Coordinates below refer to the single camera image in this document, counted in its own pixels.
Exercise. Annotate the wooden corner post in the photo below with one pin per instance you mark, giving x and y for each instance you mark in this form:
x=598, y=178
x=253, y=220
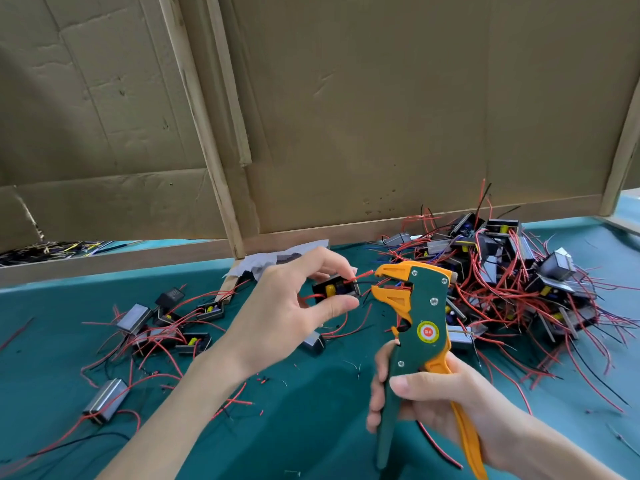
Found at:
x=620, y=155

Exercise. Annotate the wide wooden post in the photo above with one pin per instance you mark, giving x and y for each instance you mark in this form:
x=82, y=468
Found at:
x=202, y=115

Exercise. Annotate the person's left hand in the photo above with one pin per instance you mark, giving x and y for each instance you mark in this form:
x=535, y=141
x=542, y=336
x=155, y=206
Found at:
x=275, y=320

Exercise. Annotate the person's right hand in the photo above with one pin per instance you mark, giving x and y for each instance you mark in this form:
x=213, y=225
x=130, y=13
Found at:
x=450, y=395

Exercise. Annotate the person's right forearm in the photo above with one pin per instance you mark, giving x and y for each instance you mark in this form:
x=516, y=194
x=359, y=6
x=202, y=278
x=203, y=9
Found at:
x=565, y=457

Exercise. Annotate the grey plastic bag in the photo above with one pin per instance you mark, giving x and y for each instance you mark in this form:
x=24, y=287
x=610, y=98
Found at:
x=260, y=260

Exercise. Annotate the thin wooden strip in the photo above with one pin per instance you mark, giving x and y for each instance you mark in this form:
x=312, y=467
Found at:
x=230, y=80

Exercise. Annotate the long wooden bottom rail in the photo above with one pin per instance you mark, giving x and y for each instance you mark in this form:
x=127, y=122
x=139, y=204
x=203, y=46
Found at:
x=430, y=223

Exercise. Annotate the flat grey board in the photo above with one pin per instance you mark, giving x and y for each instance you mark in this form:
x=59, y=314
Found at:
x=626, y=215

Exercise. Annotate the smooth brown cardboard panel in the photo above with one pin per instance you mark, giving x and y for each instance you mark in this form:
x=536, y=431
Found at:
x=430, y=95

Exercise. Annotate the short wooden bottom rail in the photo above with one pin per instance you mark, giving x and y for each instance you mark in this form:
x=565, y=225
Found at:
x=100, y=265

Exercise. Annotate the creased brown cardboard panel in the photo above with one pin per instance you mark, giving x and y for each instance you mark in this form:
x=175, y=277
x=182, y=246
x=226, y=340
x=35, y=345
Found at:
x=90, y=95

